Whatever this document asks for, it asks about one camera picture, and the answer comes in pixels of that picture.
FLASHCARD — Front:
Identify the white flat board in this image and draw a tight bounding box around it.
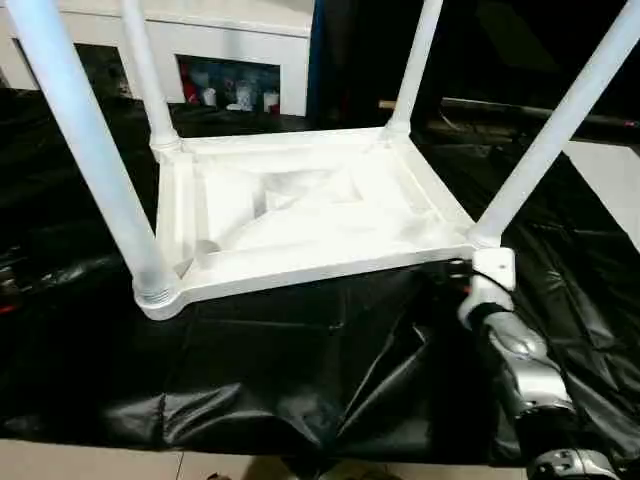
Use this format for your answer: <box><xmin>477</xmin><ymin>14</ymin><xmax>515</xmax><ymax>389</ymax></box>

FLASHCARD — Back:
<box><xmin>564</xmin><ymin>139</ymin><xmax>640</xmax><ymax>251</ymax></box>

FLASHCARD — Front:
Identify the white glass-door cabinet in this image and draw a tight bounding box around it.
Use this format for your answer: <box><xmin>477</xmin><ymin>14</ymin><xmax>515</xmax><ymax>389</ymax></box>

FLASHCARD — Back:
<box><xmin>0</xmin><ymin>0</ymin><xmax>311</xmax><ymax>117</ymax></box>

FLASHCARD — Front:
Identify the red white bottle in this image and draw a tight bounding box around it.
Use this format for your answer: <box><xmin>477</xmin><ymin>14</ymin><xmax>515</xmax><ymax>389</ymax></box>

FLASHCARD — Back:
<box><xmin>182</xmin><ymin>64</ymin><xmax>199</xmax><ymax>104</ymax></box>

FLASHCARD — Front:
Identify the long black pole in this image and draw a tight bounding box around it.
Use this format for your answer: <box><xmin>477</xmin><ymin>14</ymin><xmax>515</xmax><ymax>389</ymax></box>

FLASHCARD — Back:
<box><xmin>439</xmin><ymin>97</ymin><xmax>640</xmax><ymax>132</ymax></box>

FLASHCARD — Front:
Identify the white plastic table top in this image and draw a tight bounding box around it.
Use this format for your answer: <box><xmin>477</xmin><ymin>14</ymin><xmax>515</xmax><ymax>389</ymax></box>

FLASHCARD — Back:
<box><xmin>133</xmin><ymin>124</ymin><xmax>506</xmax><ymax>321</ymax></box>

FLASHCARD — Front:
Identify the black table mat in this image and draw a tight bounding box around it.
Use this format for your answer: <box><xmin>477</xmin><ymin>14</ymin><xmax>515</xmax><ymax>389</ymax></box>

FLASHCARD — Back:
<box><xmin>0</xmin><ymin>87</ymin><xmax>640</xmax><ymax>469</ymax></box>

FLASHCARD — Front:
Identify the white patterned figure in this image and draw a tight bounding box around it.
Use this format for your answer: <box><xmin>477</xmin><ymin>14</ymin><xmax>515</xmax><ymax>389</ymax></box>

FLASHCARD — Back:
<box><xmin>227</xmin><ymin>79</ymin><xmax>256</xmax><ymax>111</ymax></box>

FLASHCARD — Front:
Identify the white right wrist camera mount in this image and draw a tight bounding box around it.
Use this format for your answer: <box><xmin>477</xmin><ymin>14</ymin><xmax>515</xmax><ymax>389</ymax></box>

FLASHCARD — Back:
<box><xmin>457</xmin><ymin>247</ymin><xmax>516</xmax><ymax>326</ymax></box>

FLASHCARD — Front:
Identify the black fabric covered furniture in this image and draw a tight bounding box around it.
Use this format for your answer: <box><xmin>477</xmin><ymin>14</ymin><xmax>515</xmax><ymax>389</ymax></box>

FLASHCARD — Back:
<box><xmin>307</xmin><ymin>0</ymin><xmax>640</xmax><ymax>116</ymax></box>

